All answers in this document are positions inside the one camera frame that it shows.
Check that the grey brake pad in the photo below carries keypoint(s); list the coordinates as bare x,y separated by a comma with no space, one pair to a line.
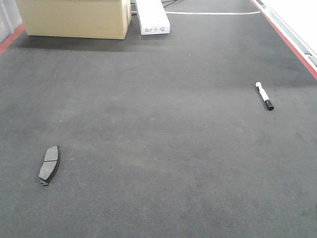
50,165

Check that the white long cardboard box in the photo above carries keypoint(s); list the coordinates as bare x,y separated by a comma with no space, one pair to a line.
152,17

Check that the white black marker pen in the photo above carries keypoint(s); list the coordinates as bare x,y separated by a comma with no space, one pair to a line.
264,96

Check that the tan cardboard box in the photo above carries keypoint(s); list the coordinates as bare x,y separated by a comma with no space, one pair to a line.
100,19

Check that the white conveyor side rail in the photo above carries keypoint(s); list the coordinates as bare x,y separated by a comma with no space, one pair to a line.
296,23

